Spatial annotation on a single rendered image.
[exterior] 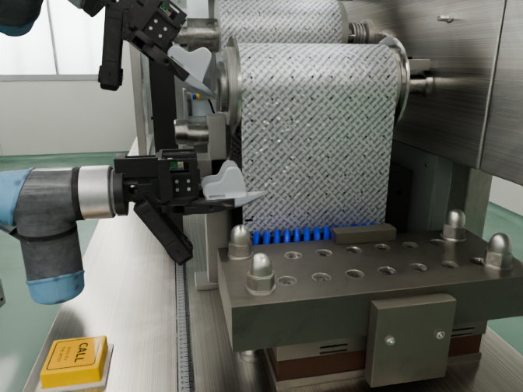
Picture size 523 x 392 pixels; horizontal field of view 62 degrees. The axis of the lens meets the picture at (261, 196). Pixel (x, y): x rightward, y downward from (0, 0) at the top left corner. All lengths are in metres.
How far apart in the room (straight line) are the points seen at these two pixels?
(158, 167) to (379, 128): 0.33
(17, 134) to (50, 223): 5.95
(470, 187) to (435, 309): 0.46
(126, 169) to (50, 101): 5.79
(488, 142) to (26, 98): 6.12
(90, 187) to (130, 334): 0.23
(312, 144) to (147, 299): 0.38
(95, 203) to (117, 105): 5.65
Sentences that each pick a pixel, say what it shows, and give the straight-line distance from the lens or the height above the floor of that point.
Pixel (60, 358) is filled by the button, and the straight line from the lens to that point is 0.65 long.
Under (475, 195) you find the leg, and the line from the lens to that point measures 0.99.
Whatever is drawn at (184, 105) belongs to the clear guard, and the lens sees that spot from 1.66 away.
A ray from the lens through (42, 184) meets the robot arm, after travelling 0.63.
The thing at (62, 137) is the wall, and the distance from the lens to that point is 6.43.
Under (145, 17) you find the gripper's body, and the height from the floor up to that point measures 1.34.
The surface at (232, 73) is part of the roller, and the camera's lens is 0.63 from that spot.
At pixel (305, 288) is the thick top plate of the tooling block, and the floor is 1.03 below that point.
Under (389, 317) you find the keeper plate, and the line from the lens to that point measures 0.54.
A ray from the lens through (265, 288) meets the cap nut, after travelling 0.51.
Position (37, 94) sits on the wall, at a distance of 6.43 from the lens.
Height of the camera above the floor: 1.29
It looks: 18 degrees down
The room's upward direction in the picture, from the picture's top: straight up
